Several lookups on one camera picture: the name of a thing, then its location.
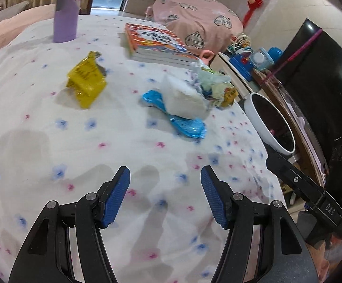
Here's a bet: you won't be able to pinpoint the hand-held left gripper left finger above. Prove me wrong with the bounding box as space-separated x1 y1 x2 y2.
8 166 131 283

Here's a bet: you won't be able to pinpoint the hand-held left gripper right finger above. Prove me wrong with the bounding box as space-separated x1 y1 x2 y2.
200 165 319 283

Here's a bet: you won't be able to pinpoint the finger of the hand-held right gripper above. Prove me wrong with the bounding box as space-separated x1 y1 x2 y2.
265 150 342 240

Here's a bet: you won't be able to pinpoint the white bin with black bag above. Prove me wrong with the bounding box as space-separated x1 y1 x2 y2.
244 92 297 157

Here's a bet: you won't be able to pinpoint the blue foil wrapper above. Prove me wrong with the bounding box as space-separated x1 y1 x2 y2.
142 90 207 139

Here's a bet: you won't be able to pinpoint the white tissue pack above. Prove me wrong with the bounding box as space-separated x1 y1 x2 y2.
162 74 208 118

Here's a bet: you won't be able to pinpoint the pale wrappers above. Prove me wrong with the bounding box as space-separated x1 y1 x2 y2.
190 60 238 108

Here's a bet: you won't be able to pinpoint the yellow wrapper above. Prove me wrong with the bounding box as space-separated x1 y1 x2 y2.
66 51 107 109

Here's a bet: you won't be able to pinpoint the television stand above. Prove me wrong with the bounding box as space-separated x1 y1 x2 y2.
212 51 330 183

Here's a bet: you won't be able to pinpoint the black television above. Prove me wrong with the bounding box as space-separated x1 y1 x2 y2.
277 18 342 154

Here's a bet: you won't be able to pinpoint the pink stick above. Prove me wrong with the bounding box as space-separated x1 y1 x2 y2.
264 29 323 84

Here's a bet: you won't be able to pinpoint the blue toy box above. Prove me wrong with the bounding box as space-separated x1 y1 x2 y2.
229 49 274 79

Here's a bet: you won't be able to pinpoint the blue spiky ball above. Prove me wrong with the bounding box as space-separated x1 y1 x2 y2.
267 49 283 62

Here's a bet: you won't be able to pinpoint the colourful wheel toy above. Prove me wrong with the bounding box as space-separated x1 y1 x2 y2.
228 34 252 54

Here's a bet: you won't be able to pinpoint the thick orange book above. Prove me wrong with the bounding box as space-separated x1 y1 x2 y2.
124 23 199 65

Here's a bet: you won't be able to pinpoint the pink heart-print cover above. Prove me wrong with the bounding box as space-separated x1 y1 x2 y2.
151 0 244 55

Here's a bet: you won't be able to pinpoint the purple insulated tumbler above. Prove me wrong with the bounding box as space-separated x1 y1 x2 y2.
53 0 81 43

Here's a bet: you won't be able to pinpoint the pink sofa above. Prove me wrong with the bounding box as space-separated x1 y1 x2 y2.
0 1 57 59

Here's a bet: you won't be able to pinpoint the pink plastic handle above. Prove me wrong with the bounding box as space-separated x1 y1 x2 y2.
200 50 214 65

